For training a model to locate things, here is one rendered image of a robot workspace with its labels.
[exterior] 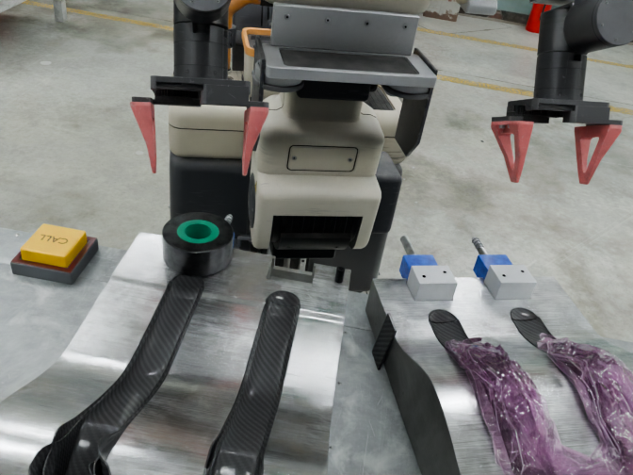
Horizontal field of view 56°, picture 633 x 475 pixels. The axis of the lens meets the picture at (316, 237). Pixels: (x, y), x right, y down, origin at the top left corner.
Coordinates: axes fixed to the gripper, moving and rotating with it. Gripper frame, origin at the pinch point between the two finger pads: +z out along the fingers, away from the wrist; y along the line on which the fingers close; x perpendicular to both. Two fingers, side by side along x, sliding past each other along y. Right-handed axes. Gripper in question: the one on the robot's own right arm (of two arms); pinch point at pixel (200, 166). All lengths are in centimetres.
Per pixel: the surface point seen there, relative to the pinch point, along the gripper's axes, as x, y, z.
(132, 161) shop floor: 206, -25, 7
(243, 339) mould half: -8.8, 4.3, 17.0
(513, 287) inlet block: -0.5, 39.0, 14.1
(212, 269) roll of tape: -0.8, 1.4, 11.3
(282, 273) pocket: 2.9, 9.9, 12.8
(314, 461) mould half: -25.6, 8.3, 21.2
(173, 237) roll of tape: 0.3, -2.8, 7.9
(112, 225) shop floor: 163, -29, 29
